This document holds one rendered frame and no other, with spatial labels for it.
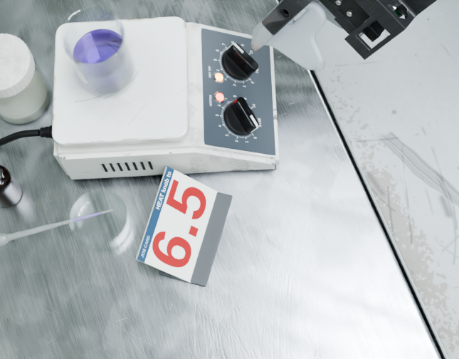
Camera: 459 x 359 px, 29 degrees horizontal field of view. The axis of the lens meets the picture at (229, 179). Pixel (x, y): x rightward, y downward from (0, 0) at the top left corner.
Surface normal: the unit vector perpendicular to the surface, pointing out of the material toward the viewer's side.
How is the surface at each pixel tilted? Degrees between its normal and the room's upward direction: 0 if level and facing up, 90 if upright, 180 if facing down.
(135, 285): 0
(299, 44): 66
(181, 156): 90
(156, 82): 0
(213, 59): 30
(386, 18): 71
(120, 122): 0
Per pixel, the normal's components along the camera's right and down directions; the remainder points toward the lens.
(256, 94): 0.45, -0.32
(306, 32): -0.50, 0.61
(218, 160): 0.04, 0.94
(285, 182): -0.06, -0.34
